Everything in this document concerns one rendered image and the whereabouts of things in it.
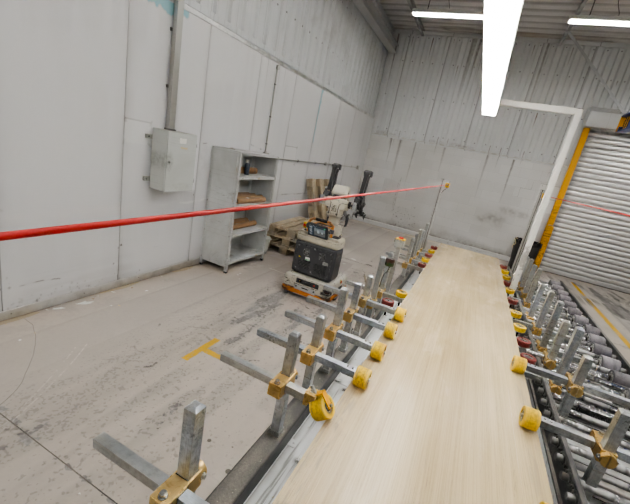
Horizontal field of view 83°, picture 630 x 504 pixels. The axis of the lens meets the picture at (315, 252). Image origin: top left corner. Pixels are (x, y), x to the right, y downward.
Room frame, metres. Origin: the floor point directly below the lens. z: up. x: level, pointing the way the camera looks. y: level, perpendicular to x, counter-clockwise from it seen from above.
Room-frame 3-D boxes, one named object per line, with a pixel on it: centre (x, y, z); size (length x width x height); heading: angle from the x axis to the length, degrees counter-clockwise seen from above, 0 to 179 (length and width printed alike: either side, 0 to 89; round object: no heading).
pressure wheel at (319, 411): (1.03, -0.13, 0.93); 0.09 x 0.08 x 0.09; 68
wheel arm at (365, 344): (1.56, -0.15, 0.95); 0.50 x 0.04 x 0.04; 68
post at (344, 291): (1.60, -0.18, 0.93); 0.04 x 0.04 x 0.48; 68
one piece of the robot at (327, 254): (4.20, -0.05, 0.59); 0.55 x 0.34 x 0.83; 68
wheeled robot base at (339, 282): (4.28, -0.09, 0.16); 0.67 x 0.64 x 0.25; 158
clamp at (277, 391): (1.11, 0.02, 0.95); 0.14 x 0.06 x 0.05; 158
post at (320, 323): (1.37, -0.08, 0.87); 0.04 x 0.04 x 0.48; 68
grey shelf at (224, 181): (4.82, 1.12, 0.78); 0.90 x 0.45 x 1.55; 158
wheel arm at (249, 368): (1.13, 0.10, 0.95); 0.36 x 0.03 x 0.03; 68
